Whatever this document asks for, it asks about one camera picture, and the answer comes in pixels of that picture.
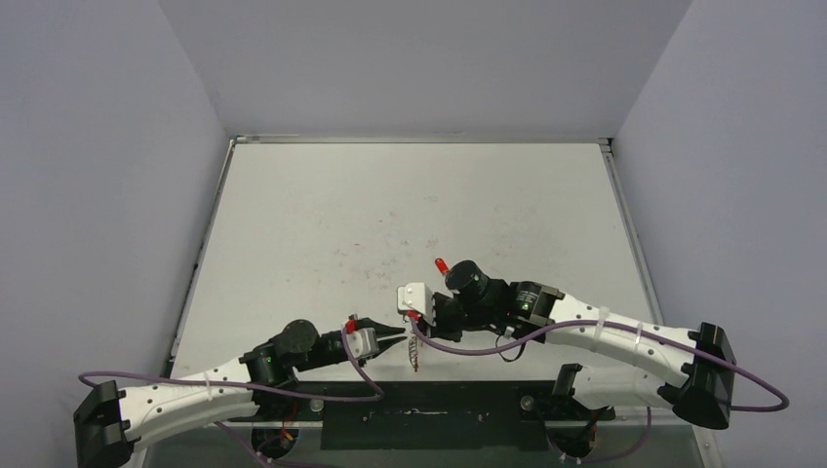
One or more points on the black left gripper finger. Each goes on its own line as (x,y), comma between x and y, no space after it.
(386,344)
(380,329)

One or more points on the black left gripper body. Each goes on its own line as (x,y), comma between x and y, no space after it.
(329,352)

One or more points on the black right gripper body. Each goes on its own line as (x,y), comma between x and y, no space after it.
(437,315)

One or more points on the large keyring with red grip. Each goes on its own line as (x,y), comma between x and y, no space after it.
(413,348)

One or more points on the red tagged key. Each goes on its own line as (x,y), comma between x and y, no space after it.
(442,267)

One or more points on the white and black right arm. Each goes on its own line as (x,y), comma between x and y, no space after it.
(688,371)

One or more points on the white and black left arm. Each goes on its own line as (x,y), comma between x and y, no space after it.
(113,422)

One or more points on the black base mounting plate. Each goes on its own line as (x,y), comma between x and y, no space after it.
(440,415)

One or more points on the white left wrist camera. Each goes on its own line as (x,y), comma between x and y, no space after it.
(360,338)

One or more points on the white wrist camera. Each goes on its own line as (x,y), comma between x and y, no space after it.
(417,298)
(360,338)

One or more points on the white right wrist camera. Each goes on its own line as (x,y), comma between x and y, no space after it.
(417,298)

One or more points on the aluminium front rail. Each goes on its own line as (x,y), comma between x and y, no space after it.
(180,405)

